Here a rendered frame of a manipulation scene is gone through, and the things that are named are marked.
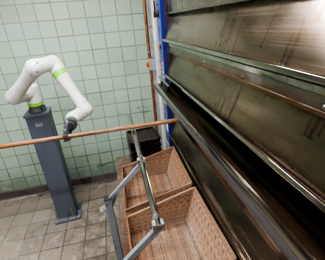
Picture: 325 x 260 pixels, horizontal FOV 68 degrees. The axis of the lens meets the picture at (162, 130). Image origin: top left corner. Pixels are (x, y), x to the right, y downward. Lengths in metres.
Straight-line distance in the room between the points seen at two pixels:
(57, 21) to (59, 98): 0.78
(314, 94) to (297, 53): 0.10
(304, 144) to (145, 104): 2.39
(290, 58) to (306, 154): 0.24
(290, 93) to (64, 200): 2.44
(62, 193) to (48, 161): 0.39
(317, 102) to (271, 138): 0.19
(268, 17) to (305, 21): 0.15
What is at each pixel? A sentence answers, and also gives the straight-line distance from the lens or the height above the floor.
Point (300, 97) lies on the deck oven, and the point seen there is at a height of 1.65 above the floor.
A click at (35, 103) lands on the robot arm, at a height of 1.29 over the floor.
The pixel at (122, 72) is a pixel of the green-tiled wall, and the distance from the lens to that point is 2.81.
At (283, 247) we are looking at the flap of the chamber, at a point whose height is 1.41.
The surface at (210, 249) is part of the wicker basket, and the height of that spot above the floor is 0.71.
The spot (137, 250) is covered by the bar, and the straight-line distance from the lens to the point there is 1.04.
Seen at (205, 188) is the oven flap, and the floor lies 0.95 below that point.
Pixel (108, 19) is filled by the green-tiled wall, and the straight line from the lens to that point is 2.76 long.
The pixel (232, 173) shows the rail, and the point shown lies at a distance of 0.75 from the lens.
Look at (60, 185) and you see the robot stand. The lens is 2.68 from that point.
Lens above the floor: 1.85
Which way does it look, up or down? 24 degrees down
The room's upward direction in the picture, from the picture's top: 5 degrees counter-clockwise
